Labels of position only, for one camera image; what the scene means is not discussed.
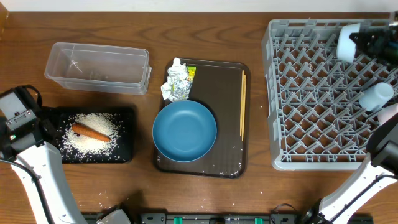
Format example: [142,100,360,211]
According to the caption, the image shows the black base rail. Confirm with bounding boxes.
[82,212,374,224]

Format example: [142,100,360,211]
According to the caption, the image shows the light blue cup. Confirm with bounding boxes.
[359,83,394,111]

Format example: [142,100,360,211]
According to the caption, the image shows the white cup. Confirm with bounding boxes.
[377,103,398,125]

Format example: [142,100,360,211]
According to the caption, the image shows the black plastic tray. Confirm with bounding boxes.
[46,106,135,164]

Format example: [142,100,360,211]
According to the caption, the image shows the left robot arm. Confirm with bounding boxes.
[1,85,131,223]

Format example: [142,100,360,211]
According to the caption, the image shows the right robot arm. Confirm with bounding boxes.
[300,24,397,223]

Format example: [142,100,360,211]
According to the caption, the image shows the dark blue plate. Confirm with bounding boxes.
[152,100,217,162]

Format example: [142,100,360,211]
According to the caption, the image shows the orange carrot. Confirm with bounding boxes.
[72,124,111,142]

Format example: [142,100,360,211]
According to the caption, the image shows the white rice pile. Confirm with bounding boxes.
[57,113,121,159]

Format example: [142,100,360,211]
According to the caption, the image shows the light blue bowl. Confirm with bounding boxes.
[336,23,361,63]

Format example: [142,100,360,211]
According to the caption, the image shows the crumpled white wrapper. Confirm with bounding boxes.
[160,58,197,102]

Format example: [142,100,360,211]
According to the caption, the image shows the clear plastic bin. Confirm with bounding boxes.
[44,42,152,95]

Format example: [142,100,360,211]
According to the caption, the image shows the grey dishwasher rack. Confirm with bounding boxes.
[262,19,397,171]

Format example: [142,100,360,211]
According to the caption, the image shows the dark brown serving tray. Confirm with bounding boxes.
[154,58,250,179]

